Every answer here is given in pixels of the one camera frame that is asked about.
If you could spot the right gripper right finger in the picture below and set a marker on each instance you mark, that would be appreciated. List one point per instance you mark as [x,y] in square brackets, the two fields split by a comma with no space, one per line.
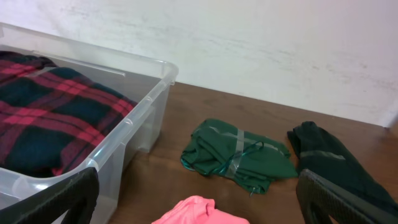
[322,201]

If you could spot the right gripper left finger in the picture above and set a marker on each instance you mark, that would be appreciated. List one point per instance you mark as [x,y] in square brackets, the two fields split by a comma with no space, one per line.
[74,198]

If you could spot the navy garment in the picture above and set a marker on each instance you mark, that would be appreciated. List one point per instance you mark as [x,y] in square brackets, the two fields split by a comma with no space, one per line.
[322,153]

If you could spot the green garment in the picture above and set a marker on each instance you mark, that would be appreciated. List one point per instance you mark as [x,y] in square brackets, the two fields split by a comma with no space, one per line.
[250,160]

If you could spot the red navy plaid shirt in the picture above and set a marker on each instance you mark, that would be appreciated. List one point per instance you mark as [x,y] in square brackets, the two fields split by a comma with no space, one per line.
[52,117]

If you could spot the clear plastic storage bin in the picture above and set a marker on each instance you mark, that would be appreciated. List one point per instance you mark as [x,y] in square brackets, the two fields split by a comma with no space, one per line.
[142,79]

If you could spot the pink printed t-shirt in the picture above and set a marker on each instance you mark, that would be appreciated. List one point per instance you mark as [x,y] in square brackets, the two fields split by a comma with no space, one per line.
[198,210]

